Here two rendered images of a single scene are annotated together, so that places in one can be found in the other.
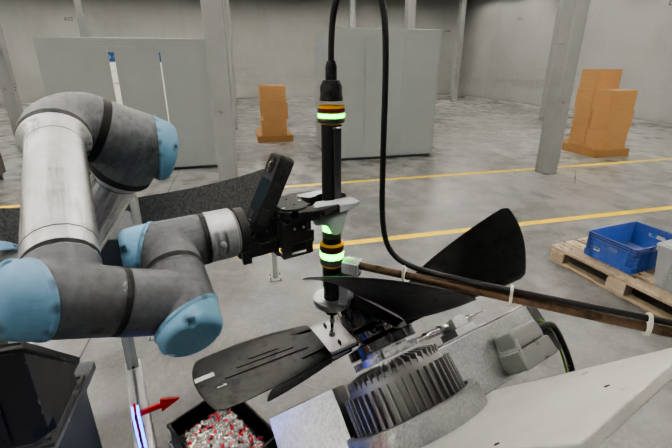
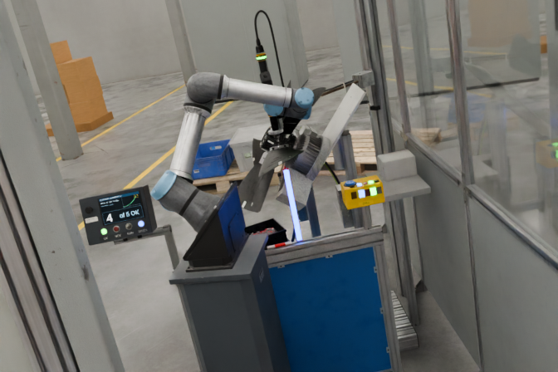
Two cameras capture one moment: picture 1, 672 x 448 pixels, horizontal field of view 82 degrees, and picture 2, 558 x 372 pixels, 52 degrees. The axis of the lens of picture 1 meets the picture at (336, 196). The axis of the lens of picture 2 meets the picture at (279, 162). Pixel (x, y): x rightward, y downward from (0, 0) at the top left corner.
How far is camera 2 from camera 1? 2.32 m
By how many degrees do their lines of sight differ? 57
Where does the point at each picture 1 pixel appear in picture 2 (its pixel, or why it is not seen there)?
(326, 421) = (296, 177)
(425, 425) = (325, 142)
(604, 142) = (92, 112)
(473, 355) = not seen: hidden behind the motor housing
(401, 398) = (315, 143)
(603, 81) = (58, 55)
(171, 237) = not seen: hidden behind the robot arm
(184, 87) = not seen: outside the picture
